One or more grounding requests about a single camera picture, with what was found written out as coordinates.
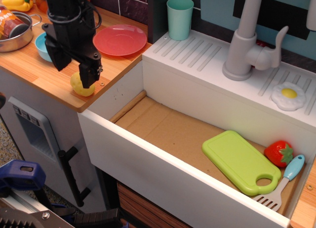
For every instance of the black oven door handle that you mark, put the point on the black oven door handle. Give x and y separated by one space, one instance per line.
64 158

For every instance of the toy beans can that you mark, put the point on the toy beans can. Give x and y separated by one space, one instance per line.
10 25

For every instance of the red plastic plate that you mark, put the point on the red plastic plate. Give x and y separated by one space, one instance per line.
120 40

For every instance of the yellow toy potato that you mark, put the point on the yellow toy potato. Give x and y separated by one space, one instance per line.
77 86

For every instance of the blue plastic bowl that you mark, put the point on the blue plastic bowl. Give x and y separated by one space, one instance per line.
41 47

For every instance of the steel pot with handles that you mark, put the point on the steel pot with handles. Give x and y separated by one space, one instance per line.
22 35

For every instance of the toy fried egg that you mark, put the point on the toy fried egg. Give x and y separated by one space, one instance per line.
288 96

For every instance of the red toy strawberry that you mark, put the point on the red toy strawberry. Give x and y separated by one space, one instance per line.
279 153

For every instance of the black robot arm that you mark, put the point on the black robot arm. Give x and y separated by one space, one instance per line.
65 10

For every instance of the green plastic cutting board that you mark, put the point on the green plastic cutting board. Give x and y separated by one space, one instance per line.
247 168

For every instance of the teal plastic cup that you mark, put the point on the teal plastic cup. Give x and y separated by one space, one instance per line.
179 14

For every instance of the white toy sink basin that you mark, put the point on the white toy sink basin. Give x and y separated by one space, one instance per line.
147 130

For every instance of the grey toy faucet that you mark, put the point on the grey toy faucet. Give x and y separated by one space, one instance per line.
244 53

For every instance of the blue clamp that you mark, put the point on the blue clamp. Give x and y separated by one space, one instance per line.
21 175

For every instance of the blue handled grey spatula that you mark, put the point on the blue handled grey spatula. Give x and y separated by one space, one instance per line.
273 200

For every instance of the grey toy oven door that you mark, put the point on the grey toy oven door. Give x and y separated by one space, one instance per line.
38 131

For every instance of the orange translucent bowl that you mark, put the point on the orange translucent bowl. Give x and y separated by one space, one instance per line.
42 5

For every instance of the yellow toy bell pepper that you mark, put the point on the yellow toy bell pepper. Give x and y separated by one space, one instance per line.
18 5

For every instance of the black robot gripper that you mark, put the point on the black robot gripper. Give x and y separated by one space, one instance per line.
73 40

